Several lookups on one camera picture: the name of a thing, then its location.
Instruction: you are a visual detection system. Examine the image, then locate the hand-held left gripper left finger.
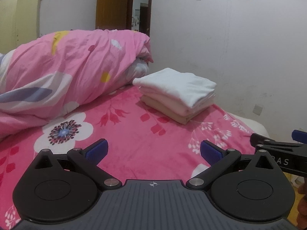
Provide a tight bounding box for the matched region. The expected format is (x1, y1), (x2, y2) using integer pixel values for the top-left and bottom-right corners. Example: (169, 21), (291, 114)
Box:
(32, 138), (122, 190)

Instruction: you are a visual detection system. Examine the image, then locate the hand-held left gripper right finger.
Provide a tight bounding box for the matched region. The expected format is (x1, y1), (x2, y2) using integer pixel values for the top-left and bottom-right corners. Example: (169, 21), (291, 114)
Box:
(185, 139), (275, 190)

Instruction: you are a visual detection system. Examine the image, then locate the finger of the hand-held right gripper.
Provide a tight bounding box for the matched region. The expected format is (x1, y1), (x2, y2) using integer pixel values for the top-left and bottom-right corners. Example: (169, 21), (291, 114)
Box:
(250, 133), (277, 147)
(291, 129), (307, 143)

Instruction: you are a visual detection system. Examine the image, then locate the white sweatshirt orange bear print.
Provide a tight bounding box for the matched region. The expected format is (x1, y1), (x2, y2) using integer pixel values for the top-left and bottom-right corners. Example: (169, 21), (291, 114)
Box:
(132, 67), (217, 109)

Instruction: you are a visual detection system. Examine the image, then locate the person's right hand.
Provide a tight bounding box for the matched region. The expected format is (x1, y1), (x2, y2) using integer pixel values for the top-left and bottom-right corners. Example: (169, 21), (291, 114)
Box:
(297, 183), (307, 221)

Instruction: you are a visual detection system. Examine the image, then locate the white mattress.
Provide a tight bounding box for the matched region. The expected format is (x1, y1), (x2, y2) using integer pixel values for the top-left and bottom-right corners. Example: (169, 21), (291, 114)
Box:
(227, 112), (269, 137)

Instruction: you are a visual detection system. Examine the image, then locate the pink flower print bed blanket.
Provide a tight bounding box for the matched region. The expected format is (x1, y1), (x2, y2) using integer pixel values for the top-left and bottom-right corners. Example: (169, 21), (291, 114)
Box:
(0, 85), (269, 224)

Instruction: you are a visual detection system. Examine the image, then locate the pink floral duvet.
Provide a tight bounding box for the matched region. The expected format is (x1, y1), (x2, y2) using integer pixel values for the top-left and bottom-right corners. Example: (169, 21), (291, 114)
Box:
(0, 29), (154, 140)

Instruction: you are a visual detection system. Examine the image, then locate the wooden door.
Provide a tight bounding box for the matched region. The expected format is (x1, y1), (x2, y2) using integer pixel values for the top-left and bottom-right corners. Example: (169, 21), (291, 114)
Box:
(95, 0), (133, 31)

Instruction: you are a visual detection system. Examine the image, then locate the pale yellow wardrobe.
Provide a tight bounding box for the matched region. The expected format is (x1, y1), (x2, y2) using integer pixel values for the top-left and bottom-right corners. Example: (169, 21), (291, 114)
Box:
(0, 0), (42, 56)

